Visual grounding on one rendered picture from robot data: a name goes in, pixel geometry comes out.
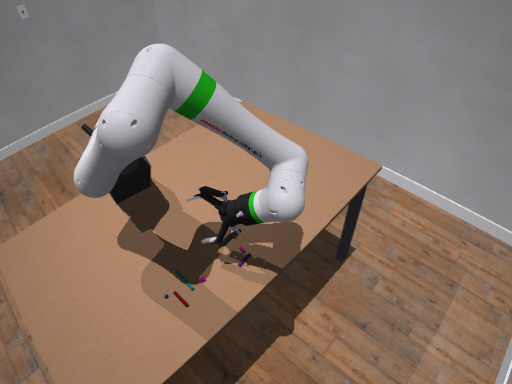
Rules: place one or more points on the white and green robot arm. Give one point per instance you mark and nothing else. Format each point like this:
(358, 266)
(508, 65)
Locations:
(128, 128)

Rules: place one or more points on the purple rod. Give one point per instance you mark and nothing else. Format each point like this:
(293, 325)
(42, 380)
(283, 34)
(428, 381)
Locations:
(244, 260)

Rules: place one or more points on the red rod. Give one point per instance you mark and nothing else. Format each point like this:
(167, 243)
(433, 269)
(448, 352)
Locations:
(181, 299)

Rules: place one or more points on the turquoise rod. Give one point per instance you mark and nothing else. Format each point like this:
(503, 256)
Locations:
(184, 279)

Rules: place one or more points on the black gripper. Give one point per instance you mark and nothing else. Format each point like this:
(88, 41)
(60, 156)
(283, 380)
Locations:
(207, 194)

